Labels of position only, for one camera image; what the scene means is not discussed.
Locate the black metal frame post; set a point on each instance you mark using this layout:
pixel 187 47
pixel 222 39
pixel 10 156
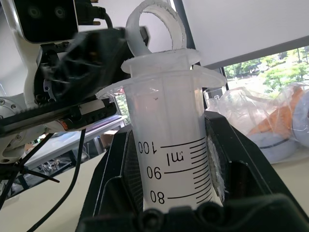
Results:
pixel 187 31

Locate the orange item in bag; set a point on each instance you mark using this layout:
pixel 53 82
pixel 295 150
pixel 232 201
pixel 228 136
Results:
pixel 270 118

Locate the large translucent 100 ml syringe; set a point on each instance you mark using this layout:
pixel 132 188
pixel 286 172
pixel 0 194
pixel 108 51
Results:
pixel 169 120

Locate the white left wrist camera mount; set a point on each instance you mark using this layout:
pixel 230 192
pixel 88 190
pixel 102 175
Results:
pixel 9 29

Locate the light blue roll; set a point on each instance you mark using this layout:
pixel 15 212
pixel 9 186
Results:
pixel 275 147
pixel 300 120

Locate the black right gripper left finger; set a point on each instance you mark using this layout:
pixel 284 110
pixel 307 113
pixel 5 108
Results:
pixel 113 174

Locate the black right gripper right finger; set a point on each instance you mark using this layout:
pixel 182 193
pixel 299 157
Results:
pixel 243 169

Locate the brown cardboard box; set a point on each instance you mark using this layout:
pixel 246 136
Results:
pixel 106 140

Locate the white board panel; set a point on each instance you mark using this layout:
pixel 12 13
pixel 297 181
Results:
pixel 241 29

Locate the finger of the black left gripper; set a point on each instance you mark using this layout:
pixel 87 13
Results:
pixel 144 33

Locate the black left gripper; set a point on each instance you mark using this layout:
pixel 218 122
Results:
pixel 48 116

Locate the clear glass beaker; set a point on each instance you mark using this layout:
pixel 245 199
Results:
pixel 212 99

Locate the black zip tie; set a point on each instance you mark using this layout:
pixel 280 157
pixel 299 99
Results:
pixel 36 175

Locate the clear crumpled plastic bag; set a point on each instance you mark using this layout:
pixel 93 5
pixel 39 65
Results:
pixel 241 108

